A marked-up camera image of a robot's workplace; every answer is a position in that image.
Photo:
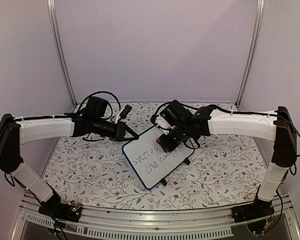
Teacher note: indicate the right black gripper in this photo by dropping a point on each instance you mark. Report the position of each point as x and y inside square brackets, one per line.
[169, 145]

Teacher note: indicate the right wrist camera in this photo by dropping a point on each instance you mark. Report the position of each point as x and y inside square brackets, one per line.
[159, 122]

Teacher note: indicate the left aluminium frame post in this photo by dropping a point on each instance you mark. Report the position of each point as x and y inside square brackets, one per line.
[51, 7]

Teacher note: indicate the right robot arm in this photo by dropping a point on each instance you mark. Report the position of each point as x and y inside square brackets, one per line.
[180, 125]

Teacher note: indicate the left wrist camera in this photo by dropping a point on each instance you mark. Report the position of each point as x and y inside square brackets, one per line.
[123, 113]

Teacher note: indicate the front aluminium rail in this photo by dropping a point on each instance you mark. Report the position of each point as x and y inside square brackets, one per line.
[98, 223]

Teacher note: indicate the right aluminium frame post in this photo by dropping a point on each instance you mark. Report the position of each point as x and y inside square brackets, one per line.
[259, 11]

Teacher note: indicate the small blue-framed whiteboard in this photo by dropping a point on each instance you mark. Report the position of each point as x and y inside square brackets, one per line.
[149, 161]

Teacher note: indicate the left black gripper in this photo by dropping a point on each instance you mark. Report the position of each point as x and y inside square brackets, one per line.
[120, 133]

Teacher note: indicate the red whiteboard eraser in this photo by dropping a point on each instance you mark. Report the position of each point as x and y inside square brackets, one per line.
[163, 145]

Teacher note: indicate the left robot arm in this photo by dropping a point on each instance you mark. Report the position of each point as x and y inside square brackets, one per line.
[88, 119]

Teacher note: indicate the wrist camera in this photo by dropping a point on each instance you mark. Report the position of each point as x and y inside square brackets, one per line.
[123, 113]
[159, 122]

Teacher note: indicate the aluminium frame post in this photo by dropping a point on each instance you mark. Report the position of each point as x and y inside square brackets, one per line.
[51, 7]
[259, 11]

